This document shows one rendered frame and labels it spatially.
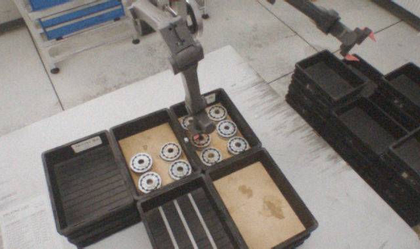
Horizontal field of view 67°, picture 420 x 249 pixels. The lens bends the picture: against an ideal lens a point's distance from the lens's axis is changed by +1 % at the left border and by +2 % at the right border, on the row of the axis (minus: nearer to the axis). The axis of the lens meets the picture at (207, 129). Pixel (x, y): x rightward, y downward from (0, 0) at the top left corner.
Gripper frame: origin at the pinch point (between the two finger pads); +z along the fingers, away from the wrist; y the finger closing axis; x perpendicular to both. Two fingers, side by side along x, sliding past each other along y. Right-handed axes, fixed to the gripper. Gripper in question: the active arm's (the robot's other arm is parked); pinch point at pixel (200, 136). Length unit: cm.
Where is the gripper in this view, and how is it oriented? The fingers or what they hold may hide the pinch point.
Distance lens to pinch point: 149.9
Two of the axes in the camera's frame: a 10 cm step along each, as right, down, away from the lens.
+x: -5.3, -6.8, 5.1
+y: 8.5, -4.4, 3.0
